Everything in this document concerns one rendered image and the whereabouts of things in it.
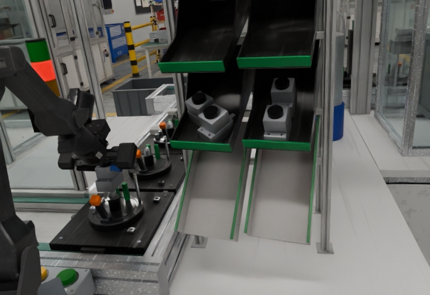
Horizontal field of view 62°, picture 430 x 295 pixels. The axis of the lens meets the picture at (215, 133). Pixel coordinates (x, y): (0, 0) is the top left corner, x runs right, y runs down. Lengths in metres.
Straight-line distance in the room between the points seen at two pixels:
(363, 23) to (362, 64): 0.19
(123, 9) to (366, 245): 11.63
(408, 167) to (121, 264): 1.01
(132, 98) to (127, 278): 2.20
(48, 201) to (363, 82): 1.45
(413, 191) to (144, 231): 0.96
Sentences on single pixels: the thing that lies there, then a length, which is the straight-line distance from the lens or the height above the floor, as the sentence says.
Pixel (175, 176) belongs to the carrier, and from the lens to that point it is 1.11.
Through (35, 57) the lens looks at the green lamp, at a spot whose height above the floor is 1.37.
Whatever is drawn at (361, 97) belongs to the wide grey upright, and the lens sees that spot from 1.90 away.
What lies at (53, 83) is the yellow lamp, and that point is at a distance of 1.04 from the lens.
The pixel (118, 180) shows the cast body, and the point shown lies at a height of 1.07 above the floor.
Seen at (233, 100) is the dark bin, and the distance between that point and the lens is 0.81.
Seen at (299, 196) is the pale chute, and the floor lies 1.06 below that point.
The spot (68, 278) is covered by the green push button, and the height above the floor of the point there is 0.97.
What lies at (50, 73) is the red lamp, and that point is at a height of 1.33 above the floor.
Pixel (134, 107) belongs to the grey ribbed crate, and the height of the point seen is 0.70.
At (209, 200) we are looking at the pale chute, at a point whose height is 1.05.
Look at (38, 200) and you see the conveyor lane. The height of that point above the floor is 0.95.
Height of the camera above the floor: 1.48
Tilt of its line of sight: 21 degrees down
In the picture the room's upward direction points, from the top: 6 degrees counter-clockwise
